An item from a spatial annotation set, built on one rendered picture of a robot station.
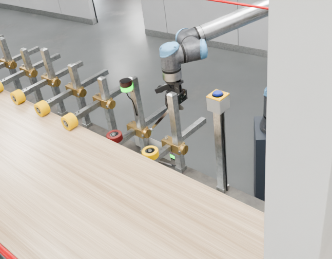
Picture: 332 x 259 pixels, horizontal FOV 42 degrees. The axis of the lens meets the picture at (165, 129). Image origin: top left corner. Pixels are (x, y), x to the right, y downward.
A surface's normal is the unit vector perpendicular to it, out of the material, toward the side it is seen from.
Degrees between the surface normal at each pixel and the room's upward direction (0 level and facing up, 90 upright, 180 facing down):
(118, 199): 0
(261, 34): 90
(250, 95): 0
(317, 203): 90
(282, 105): 90
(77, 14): 90
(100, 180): 0
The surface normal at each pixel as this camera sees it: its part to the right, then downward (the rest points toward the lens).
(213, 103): -0.65, 0.49
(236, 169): -0.11, -0.82
